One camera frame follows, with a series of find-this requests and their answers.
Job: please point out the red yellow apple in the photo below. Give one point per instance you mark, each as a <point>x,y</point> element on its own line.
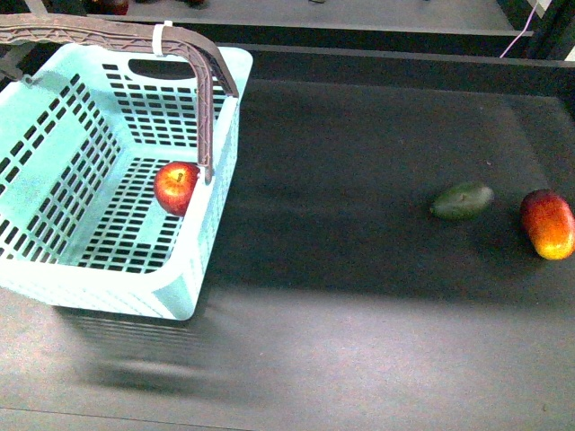
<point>174,185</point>

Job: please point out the light blue plastic basket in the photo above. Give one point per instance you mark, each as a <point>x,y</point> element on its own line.
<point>81,143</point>

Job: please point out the brown basket handle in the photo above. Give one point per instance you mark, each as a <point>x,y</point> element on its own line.
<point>202,54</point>

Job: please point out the dark red apple front left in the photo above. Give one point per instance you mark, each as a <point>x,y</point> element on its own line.
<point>110,7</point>

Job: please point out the black display tray near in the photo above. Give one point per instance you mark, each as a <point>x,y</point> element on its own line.
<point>334,299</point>

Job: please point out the black display tray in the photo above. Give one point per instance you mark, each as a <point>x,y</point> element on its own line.
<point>476,28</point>
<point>334,299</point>

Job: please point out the green avocado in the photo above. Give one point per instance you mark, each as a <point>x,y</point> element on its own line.
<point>462,202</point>

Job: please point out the black display tray far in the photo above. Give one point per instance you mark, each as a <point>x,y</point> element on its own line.
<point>476,28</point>

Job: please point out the red orange mango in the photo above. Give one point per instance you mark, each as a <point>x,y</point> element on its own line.
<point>548,222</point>

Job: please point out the black perforated shelf post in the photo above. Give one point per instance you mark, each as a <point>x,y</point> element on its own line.
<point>554,35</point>

